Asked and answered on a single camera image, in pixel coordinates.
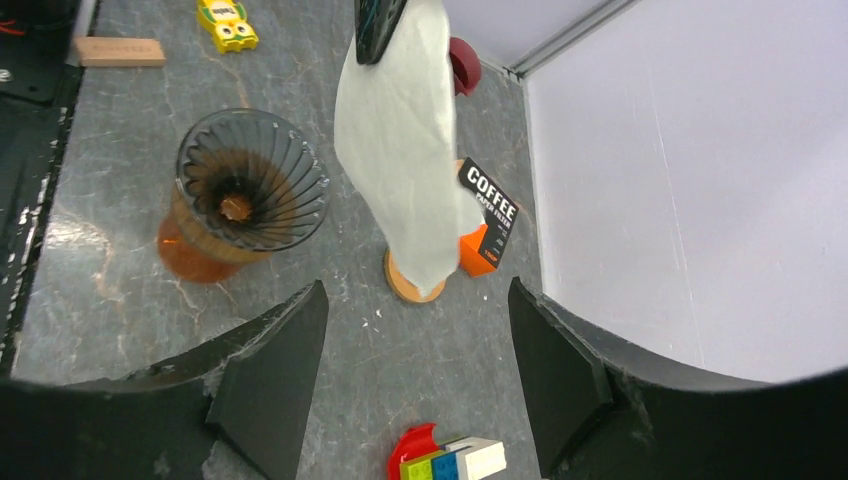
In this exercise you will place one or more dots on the amber glass carafe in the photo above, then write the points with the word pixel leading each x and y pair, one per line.
pixel 193 253

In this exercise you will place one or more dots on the red curved plastic piece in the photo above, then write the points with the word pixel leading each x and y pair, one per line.
pixel 416 442

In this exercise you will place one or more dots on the dark red black dripper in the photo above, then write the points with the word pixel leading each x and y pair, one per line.
pixel 466 66

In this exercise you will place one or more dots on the blue toy brick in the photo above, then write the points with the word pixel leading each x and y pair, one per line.
pixel 446 466

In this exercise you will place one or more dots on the green toy brick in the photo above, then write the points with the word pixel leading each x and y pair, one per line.
pixel 419 468

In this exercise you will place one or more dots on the white paper coffee filter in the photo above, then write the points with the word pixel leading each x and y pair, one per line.
pixel 395 136

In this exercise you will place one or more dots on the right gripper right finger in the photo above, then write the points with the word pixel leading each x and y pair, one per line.
pixel 602 407

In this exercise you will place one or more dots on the wooden rectangular block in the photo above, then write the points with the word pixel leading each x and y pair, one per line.
pixel 119 52

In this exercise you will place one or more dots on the coffee filter box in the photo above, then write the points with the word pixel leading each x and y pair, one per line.
pixel 481 252

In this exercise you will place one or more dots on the dark glass dripper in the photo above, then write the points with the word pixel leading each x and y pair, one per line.
pixel 252 180

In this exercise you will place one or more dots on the yellow toy figure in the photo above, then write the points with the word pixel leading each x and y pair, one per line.
pixel 226 22

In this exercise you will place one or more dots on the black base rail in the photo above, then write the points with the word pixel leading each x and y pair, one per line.
pixel 41 79

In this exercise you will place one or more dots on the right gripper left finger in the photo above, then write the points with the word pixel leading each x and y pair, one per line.
pixel 250 388

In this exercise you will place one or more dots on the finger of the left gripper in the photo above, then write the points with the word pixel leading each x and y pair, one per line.
pixel 375 23

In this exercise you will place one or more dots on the wooden ring holder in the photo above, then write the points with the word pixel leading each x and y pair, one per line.
pixel 403 288

